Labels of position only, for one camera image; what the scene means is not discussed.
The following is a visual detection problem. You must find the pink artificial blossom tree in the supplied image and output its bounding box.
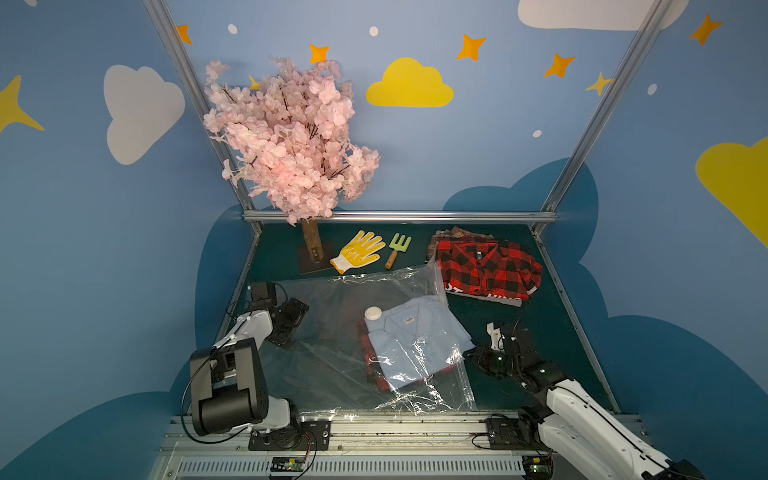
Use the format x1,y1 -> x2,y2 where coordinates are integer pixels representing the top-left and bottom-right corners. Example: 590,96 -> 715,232
203,58 -> 380,263

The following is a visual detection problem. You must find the right aluminium frame post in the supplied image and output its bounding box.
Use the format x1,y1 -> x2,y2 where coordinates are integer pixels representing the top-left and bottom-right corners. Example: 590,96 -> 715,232
541,0 -> 675,223

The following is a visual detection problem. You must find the right green circuit board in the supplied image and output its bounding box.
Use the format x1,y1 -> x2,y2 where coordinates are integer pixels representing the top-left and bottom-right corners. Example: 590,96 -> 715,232
522,456 -> 554,480

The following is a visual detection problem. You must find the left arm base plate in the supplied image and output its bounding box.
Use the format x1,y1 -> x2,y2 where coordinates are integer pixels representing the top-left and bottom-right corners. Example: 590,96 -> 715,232
248,420 -> 332,453

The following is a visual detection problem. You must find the green circuit board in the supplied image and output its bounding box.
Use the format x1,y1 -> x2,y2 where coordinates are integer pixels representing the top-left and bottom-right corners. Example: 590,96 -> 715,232
270,457 -> 305,474
522,456 -> 554,480

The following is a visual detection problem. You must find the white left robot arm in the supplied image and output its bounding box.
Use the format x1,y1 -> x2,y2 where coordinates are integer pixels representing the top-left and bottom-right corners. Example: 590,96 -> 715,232
180,282 -> 309,445

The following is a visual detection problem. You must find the clear plastic vacuum bag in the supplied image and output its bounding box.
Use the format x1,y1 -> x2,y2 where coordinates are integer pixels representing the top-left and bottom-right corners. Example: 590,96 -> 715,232
260,263 -> 476,415

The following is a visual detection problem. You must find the left green circuit board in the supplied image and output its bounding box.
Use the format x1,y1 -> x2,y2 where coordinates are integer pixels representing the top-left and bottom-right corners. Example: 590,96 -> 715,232
270,457 -> 305,474

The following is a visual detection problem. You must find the aluminium frame post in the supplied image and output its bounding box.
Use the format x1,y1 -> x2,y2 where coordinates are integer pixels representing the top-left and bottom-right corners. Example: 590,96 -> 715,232
143,0 -> 255,211
541,0 -> 675,223

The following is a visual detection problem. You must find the left aluminium frame post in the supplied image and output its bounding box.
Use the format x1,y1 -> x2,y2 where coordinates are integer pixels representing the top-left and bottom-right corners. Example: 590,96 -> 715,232
143,0 -> 255,211

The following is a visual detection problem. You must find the green garden hand fork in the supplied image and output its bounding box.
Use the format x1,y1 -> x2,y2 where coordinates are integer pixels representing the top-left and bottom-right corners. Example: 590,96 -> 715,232
385,233 -> 412,270

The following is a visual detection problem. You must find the white round bag valve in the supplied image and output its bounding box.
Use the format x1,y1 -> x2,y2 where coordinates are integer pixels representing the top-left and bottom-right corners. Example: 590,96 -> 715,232
364,306 -> 383,322

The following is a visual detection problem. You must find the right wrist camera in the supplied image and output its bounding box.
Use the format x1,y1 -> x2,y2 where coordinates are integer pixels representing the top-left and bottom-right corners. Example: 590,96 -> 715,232
486,322 -> 504,351

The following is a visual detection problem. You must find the aluminium mounting rail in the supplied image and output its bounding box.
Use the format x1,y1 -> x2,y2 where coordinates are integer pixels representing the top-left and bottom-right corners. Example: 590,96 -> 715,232
149,411 -> 583,479

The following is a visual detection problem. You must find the black white checkered shirt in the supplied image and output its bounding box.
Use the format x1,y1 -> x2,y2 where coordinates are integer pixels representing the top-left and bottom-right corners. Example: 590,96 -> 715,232
445,283 -> 523,307

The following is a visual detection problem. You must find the yellow work glove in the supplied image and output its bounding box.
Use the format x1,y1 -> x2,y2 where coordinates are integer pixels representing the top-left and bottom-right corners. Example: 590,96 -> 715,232
330,230 -> 386,274

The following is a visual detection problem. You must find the red plaid shirt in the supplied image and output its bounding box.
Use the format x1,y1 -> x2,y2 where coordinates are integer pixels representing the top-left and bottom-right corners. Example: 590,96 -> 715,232
432,226 -> 495,241

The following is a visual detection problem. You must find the aluminium frame back bar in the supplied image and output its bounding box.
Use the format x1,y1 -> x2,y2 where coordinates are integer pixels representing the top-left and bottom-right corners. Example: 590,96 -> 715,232
242,209 -> 558,224

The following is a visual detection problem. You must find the red black checkered cloth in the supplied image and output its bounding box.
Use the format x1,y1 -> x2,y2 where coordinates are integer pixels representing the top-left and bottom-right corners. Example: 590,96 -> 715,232
435,240 -> 543,301

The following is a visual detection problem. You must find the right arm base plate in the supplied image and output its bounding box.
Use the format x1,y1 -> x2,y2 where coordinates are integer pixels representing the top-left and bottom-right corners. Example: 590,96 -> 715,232
485,415 -> 551,452

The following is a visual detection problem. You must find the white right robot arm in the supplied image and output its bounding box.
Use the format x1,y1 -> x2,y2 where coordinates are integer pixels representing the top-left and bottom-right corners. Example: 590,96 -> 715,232
464,323 -> 704,479

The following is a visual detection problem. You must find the light blue shirt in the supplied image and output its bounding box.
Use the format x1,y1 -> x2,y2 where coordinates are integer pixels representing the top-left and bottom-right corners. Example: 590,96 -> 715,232
363,295 -> 475,390

